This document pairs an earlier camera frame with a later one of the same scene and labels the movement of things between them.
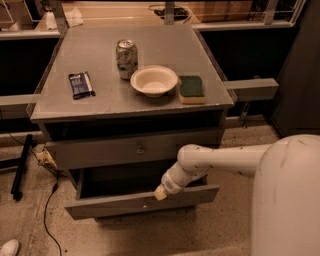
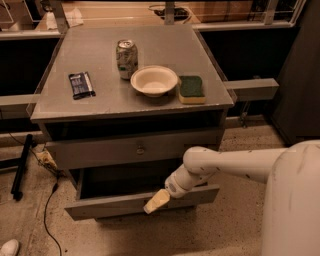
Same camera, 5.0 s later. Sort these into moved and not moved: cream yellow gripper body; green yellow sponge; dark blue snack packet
Moved: cream yellow gripper body
Not moved: dark blue snack packet; green yellow sponge
